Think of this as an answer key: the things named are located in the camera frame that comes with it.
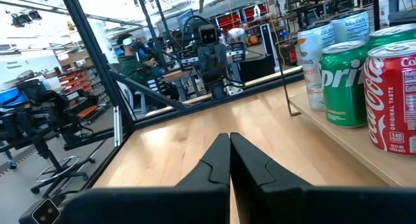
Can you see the black cabinet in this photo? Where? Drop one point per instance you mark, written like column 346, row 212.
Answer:
column 256, row 68

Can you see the white headset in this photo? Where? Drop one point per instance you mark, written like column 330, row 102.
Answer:
column 127, row 41

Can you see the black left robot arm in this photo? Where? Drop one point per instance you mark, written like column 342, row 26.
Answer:
column 217, row 89

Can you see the green Sprite can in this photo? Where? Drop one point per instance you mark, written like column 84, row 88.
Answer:
column 341, row 97
column 390, row 35

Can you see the white Celsius slim can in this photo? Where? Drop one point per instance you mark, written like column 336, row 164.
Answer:
column 352, row 26
column 310, row 71

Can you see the wooden shelf with black frame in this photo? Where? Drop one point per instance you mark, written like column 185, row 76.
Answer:
column 357, row 146

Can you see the silver frame bracket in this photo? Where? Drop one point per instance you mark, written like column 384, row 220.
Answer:
column 117, row 126

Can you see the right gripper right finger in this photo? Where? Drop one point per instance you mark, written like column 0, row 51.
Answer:
column 276, row 204

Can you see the black aluminium table frame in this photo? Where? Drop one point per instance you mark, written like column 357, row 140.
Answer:
column 97, row 65

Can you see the orange parts bins rack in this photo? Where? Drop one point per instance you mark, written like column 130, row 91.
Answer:
column 78, row 84

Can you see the red Coca-Cola can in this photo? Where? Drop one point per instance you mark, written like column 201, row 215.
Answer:
column 390, row 104

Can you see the blue bin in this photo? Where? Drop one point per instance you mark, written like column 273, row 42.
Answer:
column 13, row 97

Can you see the white chair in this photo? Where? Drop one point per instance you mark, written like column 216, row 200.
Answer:
column 130, row 97

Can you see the red storage bins rack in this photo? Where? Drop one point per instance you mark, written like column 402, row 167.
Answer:
column 230, row 21

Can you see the black office chair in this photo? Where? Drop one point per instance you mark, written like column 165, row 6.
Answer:
column 48, row 120

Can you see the person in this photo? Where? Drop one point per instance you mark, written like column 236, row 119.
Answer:
column 130, row 68

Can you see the red and black case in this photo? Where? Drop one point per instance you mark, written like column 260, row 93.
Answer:
column 289, row 55

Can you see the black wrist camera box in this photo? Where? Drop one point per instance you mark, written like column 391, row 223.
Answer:
column 208, row 35

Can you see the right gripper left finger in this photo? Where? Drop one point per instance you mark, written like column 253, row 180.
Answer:
column 195, row 204

